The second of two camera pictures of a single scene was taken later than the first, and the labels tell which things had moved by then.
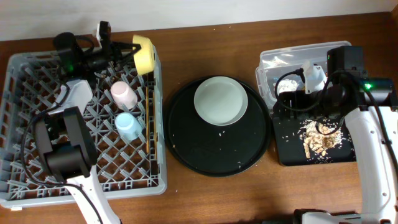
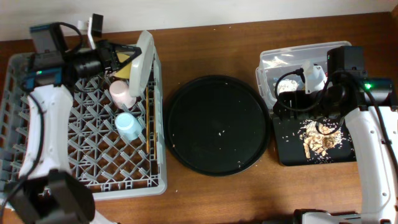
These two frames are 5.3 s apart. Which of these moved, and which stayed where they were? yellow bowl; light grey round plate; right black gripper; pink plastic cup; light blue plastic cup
Moved: light grey round plate; yellow bowl
Stayed: right black gripper; light blue plastic cup; pink plastic cup
